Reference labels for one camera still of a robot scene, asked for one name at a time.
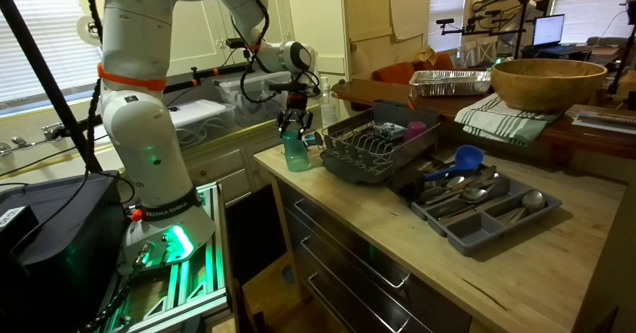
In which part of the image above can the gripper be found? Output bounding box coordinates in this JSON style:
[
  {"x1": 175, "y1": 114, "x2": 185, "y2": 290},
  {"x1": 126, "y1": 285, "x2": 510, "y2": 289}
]
[{"x1": 276, "y1": 90, "x2": 315, "y2": 138}]

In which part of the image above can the storage box with white lid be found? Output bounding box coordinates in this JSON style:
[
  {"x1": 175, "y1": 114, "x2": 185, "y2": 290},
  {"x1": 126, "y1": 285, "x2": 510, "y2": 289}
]
[{"x1": 168, "y1": 99, "x2": 237, "y2": 149}]

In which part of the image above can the drawer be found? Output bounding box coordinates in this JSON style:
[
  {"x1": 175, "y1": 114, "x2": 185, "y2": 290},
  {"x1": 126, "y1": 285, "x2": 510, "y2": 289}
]
[
  {"x1": 286, "y1": 219, "x2": 428, "y2": 333},
  {"x1": 278, "y1": 181, "x2": 415, "y2": 299}
]

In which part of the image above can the white kitchen cabinet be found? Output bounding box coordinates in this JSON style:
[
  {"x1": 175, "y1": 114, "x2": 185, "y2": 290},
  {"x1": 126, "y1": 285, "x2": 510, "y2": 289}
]
[{"x1": 185, "y1": 133, "x2": 285, "y2": 207}]

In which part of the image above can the brown wooden table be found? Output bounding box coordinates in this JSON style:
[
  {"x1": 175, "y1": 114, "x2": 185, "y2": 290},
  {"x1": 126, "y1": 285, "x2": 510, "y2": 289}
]
[{"x1": 331, "y1": 78, "x2": 636, "y2": 161}]

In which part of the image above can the grey dish rack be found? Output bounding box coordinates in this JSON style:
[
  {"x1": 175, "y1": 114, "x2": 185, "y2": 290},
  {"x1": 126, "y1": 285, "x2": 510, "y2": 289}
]
[{"x1": 318, "y1": 99, "x2": 442, "y2": 185}]

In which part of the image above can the black computer box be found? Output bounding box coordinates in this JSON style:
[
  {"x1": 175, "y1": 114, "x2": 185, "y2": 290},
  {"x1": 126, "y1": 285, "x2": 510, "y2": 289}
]
[{"x1": 0, "y1": 171, "x2": 131, "y2": 333}]

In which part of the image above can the large metal spoon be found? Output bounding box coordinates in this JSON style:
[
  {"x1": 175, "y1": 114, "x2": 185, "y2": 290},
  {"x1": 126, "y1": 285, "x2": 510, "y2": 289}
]
[{"x1": 496, "y1": 189, "x2": 547, "y2": 225}]

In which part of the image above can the heap of metal cutlery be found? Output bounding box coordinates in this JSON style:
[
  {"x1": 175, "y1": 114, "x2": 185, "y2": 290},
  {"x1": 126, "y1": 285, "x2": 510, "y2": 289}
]
[{"x1": 419, "y1": 165, "x2": 512, "y2": 220}]

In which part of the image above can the window with blinds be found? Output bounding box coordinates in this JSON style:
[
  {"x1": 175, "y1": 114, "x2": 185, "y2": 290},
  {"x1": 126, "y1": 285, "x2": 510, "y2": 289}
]
[
  {"x1": 0, "y1": 0, "x2": 104, "y2": 106},
  {"x1": 427, "y1": 0, "x2": 469, "y2": 53},
  {"x1": 551, "y1": 0, "x2": 636, "y2": 44}
]

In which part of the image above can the teal plastic cup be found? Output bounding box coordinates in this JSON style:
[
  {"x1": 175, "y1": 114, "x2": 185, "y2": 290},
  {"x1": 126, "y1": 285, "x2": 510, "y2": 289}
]
[{"x1": 282, "y1": 130, "x2": 312, "y2": 173}]

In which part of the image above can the clear plastic storage box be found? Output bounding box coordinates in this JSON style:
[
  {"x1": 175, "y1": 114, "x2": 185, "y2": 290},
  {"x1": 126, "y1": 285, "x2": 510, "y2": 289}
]
[{"x1": 213, "y1": 71, "x2": 295, "y2": 128}]

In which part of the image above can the laptop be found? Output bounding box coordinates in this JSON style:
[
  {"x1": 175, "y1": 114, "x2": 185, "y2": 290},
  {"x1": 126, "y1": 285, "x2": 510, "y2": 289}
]
[{"x1": 522, "y1": 13, "x2": 592, "y2": 58}]

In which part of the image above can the orange armchair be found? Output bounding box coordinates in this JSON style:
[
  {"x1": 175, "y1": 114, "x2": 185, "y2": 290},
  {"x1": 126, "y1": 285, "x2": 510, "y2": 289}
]
[{"x1": 372, "y1": 51, "x2": 456, "y2": 84}]

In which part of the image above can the paper sheet on wall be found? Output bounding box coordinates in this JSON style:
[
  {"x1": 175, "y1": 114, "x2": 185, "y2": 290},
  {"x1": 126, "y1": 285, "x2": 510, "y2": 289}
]
[{"x1": 388, "y1": 0, "x2": 432, "y2": 41}]

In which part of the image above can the grey cutlery tray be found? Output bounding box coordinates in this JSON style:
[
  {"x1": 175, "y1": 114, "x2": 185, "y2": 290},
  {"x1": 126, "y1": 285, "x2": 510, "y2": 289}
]
[{"x1": 387, "y1": 160, "x2": 563, "y2": 257}]

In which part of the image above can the clear pump bottle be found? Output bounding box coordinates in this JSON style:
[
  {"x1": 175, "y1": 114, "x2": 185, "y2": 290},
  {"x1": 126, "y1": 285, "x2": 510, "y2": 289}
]
[{"x1": 319, "y1": 76, "x2": 340, "y2": 130}]

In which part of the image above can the small patterned box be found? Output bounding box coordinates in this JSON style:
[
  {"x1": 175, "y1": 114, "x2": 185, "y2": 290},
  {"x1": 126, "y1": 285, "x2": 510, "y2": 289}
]
[{"x1": 374, "y1": 122, "x2": 407, "y2": 141}]

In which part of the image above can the blue plastic ladle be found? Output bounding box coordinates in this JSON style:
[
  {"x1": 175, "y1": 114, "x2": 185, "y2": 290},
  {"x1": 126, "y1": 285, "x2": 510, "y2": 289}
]
[{"x1": 424, "y1": 145, "x2": 484, "y2": 182}]

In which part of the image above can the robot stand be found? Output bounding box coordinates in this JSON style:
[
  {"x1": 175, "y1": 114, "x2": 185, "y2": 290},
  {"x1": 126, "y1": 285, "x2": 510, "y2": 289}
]
[{"x1": 97, "y1": 181, "x2": 235, "y2": 333}]

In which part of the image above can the green striped towel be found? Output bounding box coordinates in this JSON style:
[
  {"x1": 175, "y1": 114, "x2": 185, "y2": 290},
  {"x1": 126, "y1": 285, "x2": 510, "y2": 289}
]
[{"x1": 454, "y1": 92, "x2": 563, "y2": 147}]

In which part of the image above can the black camera frame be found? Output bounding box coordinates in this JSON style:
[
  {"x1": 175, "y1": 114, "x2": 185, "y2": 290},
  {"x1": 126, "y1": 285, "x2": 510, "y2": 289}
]
[{"x1": 436, "y1": 0, "x2": 555, "y2": 61}]

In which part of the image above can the black rod with orange clips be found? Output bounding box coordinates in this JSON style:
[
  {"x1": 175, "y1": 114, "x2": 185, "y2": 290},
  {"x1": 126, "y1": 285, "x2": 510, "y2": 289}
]
[{"x1": 163, "y1": 64, "x2": 254, "y2": 95}]

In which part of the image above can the wooden bowl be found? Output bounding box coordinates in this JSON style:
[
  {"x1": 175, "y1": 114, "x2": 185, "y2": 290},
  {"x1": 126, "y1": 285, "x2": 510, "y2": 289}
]
[{"x1": 490, "y1": 58, "x2": 608, "y2": 114}]

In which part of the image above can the drawer handle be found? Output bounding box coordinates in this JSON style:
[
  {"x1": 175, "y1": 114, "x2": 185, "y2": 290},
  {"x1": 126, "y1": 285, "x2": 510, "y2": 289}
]
[
  {"x1": 294, "y1": 198, "x2": 411, "y2": 290},
  {"x1": 307, "y1": 272, "x2": 349, "y2": 333},
  {"x1": 300, "y1": 236, "x2": 414, "y2": 333}
]

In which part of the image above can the foil baking tray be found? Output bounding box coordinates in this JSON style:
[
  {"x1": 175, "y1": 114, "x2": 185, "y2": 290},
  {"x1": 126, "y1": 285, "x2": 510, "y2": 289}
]
[{"x1": 408, "y1": 70, "x2": 493, "y2": 98}]

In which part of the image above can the pink plastic cup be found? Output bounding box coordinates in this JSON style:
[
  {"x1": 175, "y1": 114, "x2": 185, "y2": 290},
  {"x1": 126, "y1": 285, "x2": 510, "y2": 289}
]
[{"x1": 403, "y1": 121, "x2": 427, "y2": 143}]

